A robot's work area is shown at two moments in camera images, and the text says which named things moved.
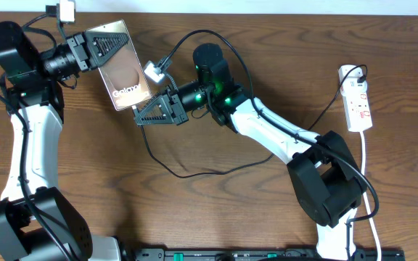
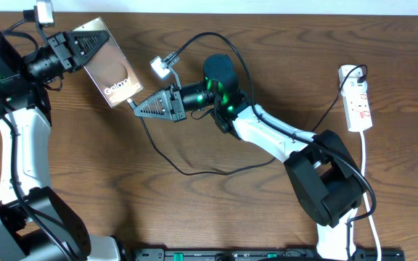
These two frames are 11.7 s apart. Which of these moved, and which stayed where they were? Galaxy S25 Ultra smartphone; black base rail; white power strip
Moved: Galaxy S25 Ultra smartphone
Stayed: black base rail; white power strip
